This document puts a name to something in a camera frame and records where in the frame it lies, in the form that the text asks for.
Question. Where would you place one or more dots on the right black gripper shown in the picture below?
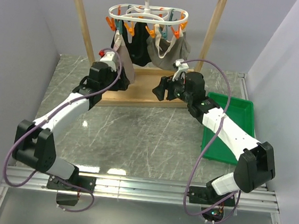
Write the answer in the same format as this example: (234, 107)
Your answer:
(165, 83)

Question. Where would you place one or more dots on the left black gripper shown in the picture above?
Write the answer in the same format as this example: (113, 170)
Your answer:
(121, 84)

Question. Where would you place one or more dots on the pink beige underwear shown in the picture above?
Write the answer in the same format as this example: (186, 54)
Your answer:
(119, 45)

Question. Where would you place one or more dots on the white plastic clip hanger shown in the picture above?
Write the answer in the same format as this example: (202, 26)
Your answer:
(169, 19)

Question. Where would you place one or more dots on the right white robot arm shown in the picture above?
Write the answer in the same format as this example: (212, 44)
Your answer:
(255, 160)

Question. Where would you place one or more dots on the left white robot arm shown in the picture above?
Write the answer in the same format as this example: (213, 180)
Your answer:
(35, 140)

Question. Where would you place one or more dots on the grey underwear white trim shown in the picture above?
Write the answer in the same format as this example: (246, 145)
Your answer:
(164, 53)

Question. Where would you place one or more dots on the black underwear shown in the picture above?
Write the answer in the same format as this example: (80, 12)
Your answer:
(137, 49)

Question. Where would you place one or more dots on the green plastic bin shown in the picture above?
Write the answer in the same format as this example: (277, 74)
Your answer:
(241, 113)

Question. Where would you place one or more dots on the wooden hanging rack frame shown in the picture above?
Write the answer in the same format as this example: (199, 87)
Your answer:
(140, 93)

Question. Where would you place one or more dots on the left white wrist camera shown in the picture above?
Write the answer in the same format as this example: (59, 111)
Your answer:
(109, 57)

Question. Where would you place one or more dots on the aluminium rail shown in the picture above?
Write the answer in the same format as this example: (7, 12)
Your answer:
(142, 189)

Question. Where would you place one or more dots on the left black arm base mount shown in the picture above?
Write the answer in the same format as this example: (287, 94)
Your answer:
(77, 184)

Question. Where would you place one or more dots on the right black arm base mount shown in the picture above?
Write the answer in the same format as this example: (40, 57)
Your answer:
(202, 195)

